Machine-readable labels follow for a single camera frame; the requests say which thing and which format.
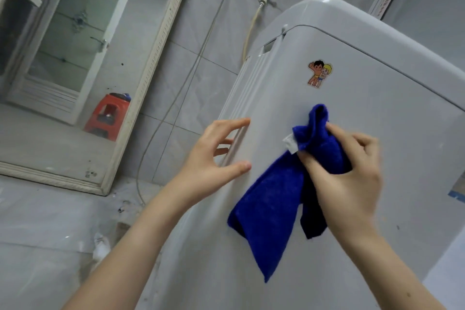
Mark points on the person's right hand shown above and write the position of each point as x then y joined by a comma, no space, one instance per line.
345,190

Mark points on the person's left hand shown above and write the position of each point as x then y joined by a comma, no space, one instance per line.
203,168

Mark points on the person's left middle finger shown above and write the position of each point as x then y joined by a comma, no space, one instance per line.
226,142

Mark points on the person's left thumb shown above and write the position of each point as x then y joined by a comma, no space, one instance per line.
232,171

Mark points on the person's right thumb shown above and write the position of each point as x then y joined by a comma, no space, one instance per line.
313,164

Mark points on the blue microfibre cloth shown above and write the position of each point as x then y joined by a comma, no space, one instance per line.
276,190

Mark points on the person's left forearm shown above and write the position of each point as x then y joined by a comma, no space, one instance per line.
130,251

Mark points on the person's right forearm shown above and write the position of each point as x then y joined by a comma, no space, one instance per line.
385,269

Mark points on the white washing machine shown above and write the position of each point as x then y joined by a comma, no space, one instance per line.
327,139

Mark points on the cartoon children sticker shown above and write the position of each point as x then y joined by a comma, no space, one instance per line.
319,73

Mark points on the red plastic stool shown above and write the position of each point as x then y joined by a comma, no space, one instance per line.
106,115

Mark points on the blue edged label sticker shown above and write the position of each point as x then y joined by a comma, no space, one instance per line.
457,186

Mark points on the white glass panel door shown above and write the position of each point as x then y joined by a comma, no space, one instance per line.
69,37

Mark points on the white framed wall mirror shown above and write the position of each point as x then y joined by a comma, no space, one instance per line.
76,66

